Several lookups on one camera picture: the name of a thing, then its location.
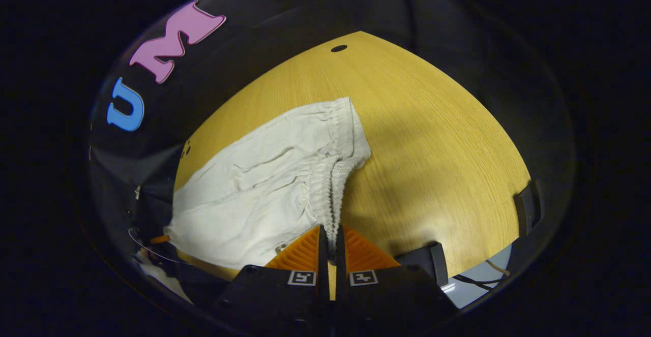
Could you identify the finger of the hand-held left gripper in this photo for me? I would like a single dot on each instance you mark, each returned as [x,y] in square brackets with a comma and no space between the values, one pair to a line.
[160,239]

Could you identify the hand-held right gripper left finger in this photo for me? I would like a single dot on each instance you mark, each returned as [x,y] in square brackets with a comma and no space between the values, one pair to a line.
[323,255]

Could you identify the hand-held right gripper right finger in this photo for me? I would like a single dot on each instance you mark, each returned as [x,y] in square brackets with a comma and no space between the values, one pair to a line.
[339,261]

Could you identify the white jeans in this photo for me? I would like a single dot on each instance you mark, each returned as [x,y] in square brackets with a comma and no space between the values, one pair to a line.
[254,200]

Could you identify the black table edge clamp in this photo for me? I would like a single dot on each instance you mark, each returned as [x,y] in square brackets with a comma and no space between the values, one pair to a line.
[432,263]
[529,207]

